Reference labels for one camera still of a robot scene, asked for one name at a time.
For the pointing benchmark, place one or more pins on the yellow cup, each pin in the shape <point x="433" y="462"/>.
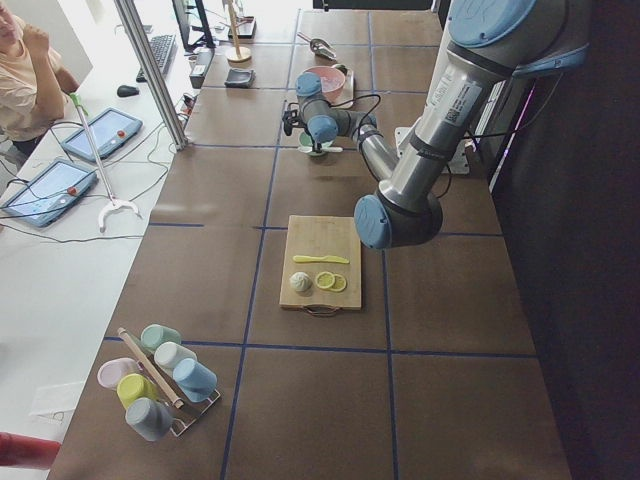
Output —
<point x="134" y="386"/>

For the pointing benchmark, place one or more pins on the white reacher grabber tool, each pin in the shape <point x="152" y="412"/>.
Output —
<point x="114" y="204"/>

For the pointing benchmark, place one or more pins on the blue cup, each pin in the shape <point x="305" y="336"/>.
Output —
<point x="195" y="380"/>

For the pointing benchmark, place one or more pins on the pink cup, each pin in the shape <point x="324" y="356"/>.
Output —
<point x="111" y="372"/>

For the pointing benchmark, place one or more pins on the aluminium frame post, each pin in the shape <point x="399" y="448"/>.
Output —
<point x="142" y="49"/>

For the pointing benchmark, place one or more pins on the near teach pendant tablet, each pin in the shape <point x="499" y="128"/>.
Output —
<point x="49" y="195"/>

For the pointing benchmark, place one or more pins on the teach pendant tablet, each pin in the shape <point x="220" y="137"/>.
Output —
<point x="49" y="195"/>
<point x="111" y="129"/>

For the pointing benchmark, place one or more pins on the cream plastic tray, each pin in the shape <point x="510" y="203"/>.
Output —
<point x="345" y="99"/>

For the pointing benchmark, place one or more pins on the green cup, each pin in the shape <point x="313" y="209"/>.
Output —
<point x="154" y="335"/>

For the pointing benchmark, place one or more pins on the black keyboard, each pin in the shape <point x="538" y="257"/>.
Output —
<point x="164" y="49"/>

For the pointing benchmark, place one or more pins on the pile of clear ice cubes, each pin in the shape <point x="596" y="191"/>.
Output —
<point x="331" y="86"/>

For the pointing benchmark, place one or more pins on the white cup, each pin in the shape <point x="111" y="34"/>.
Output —
<point x="169" y="354"/>

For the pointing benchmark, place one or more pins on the white steamed bun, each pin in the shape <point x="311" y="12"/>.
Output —
<point x="301" y="283"/>

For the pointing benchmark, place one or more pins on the pink bowl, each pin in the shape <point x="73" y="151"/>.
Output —
<point x="328" y="71"/>

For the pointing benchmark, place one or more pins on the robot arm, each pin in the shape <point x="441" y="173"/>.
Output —
<point x="489" y="42"/>

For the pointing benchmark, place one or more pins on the wooden rack rod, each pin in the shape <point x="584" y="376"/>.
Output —
<point x="133" y="344"/>

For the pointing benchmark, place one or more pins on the steel ice scoop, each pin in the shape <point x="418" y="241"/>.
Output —
<point x="319" y="47"/>

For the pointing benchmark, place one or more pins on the person in peach shirt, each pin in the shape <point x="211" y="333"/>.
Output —
<point x="35" y="84"/>

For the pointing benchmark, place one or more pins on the white plastic spoon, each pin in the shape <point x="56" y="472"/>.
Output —
<point x="332" y="149"/>

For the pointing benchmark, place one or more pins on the white wire cup rack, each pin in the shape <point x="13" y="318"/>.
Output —
<point x="187" y="416"/>

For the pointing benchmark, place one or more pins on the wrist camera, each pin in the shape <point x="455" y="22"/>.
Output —
<point x="291" y="121"/>

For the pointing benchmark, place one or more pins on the red object at edge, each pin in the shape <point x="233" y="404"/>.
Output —
<point x="19" y="451"/>

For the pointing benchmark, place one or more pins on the folded grey cloth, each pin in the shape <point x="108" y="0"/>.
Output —
<point x="240" y="78"/>

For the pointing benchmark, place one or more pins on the black framed box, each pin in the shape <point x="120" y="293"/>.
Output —
<point x="246" y="27"/>

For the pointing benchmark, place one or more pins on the yellow plastic knife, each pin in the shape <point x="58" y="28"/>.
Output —
<point x="320" y="259"/>

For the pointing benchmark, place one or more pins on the green bowl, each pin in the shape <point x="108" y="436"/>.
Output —
<point x="305" y="145"/>

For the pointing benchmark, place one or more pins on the wooden stand with round base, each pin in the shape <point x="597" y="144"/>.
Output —
<point x="238" y="53"/>

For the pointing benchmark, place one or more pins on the black computer mouse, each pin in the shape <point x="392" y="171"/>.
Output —
<point x="125" y="91"/>

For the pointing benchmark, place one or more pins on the bamboo cutting board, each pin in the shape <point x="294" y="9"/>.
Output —
<point x="319" y="236"/>

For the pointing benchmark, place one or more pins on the grey cup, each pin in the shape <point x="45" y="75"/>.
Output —
<point x="149" y="418"/>

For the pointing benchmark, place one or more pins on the white mounting column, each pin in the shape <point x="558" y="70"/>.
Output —
<point x="459" y="164"/>

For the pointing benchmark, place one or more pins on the far teach pendant tablet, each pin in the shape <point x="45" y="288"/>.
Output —
<point x="111" y="129"/>

